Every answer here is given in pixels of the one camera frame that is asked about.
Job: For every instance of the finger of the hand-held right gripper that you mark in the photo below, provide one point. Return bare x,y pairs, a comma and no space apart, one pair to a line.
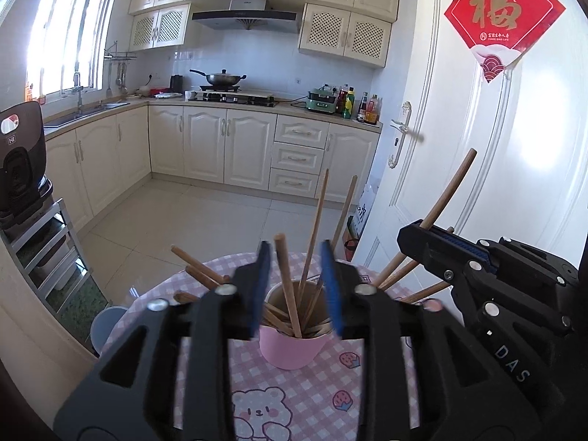
427,248
468,248

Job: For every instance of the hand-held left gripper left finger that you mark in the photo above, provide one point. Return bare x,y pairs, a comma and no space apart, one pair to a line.
258,285

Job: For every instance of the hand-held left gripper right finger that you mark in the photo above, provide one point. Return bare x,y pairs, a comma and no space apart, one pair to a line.
331,285

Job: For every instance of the bunch of wooden chopsticks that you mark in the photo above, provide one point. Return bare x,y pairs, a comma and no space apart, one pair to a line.
288,285

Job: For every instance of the pink cup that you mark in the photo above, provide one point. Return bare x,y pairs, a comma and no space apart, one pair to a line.
289,351

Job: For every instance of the dark bag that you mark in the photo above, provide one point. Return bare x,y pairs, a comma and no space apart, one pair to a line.
353,244

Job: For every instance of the white blue box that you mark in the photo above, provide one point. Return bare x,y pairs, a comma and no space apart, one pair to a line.
367,209

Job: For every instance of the cream cabinet drawer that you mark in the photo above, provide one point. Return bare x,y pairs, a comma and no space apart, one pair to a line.
294,183
297,158
301,131

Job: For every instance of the pink checkered tablecloth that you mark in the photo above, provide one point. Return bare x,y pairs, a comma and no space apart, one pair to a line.
294,390

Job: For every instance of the red label bottle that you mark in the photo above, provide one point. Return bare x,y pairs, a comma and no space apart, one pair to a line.
373,111

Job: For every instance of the white door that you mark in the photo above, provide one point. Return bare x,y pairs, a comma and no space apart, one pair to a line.
505,101

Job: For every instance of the dark sauce bottle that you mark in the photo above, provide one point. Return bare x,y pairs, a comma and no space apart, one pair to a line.
362,110

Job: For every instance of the cream base kitchen cabinets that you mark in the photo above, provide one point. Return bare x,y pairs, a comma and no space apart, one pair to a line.
202,142

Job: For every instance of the grey blue round stool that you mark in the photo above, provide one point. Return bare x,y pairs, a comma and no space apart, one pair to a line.
108,328

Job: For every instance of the yellow green bottle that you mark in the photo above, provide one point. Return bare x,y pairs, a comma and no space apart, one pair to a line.
350,104

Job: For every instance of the brown sauce bottle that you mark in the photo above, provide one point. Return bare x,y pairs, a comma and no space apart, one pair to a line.
341,101

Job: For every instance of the green countertop appliance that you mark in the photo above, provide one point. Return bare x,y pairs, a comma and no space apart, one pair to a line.
320,100

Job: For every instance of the gas stove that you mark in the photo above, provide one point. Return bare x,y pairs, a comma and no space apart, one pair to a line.
234,98

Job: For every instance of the white cup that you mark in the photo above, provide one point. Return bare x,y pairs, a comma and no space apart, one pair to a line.
190,96

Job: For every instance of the metal wok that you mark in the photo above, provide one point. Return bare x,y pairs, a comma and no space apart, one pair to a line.
220,79

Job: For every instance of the metal storage rack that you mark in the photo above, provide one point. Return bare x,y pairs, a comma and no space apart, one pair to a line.
50,257

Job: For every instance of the black countertop appliance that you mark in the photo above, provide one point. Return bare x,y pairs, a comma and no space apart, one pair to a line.
176,83

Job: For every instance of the red white container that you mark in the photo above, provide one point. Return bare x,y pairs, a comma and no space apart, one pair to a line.
158,91

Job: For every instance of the cream lattice door cabinet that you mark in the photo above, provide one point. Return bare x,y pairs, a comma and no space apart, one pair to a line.
344,34
158,27

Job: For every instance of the steel kitchen sink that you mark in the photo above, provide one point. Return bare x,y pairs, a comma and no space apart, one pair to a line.
92,111

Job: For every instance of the hanging metal spatula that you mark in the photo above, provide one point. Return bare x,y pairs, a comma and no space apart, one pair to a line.
109,87

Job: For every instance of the hanging metal ladle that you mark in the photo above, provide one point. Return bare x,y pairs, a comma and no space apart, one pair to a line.
120,78

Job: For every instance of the metal faucet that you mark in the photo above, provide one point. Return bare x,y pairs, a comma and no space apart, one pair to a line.
79,96

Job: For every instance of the dark brown kitchen appliance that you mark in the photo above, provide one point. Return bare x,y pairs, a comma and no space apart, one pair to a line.
20,170

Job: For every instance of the range hood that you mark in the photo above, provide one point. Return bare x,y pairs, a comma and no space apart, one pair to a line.
243,16

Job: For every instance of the kitchen window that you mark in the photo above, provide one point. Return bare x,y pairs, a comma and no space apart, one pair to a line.
69,32

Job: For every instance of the red wall poster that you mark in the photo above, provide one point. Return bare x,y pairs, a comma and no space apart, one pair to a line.
496,9

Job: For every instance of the wall utensil rail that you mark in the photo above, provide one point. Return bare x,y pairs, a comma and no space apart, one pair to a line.
119,56

